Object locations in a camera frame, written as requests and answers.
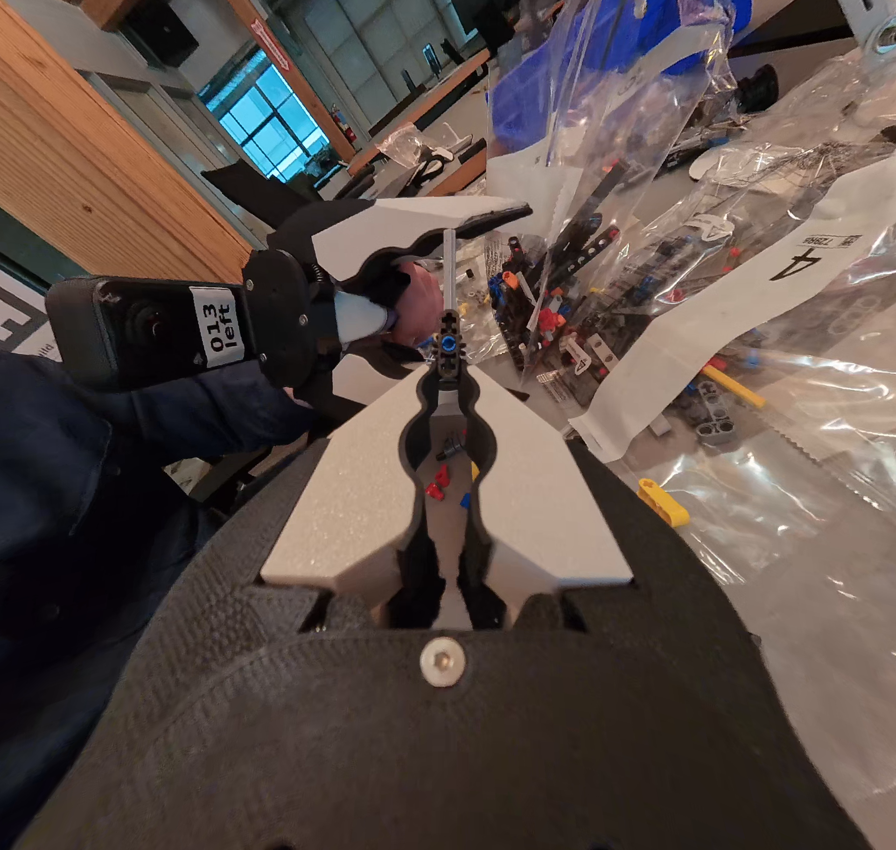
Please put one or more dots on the long wooden background table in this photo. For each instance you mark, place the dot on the long wooden background table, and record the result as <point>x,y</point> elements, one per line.
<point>427,94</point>

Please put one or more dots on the small opened clear bag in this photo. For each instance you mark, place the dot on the small opened clear bag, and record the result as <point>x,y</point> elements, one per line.
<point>560,304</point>

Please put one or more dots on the black lego gear frame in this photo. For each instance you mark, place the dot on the black lego gear frame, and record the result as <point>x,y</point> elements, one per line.
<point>448,353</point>

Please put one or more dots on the large window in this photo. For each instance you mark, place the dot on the large window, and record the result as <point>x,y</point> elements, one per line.
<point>266,122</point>

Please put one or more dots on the person's left hand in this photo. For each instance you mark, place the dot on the person's left hand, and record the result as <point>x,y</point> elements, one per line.
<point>420,304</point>

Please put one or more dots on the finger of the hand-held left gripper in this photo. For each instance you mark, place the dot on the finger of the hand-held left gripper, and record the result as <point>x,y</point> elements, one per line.
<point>357,378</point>
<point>406,224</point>

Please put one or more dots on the empty torn clear bag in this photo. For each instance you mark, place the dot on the empty torn clear bag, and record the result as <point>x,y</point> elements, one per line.
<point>770,584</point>

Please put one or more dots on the small clear plastic bag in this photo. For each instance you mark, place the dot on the small clear plastic bag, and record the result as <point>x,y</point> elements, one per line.
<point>402,140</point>

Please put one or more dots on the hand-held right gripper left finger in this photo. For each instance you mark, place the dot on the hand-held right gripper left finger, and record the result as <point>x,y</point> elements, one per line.
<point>336,507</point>

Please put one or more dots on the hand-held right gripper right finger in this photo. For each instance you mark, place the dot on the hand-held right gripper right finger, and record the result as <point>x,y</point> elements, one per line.
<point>553,507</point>

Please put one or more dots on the clear lego parts bag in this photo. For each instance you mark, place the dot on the clear lego parts bag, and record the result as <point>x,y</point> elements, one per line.
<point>595,94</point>
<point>735,304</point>

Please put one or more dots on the light grey lego axle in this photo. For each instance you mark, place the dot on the light grey lego axle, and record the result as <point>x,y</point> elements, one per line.
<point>449,269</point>

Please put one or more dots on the grey lego connector assembly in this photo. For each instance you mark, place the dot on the grey lego connector assembly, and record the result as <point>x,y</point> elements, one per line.
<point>451,447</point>

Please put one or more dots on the person's left forearm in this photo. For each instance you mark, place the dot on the person's left forearm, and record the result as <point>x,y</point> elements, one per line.
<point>210,409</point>

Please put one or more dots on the red fire extinguisher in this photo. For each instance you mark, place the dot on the red fire extinguisher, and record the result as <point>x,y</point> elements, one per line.
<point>341,122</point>

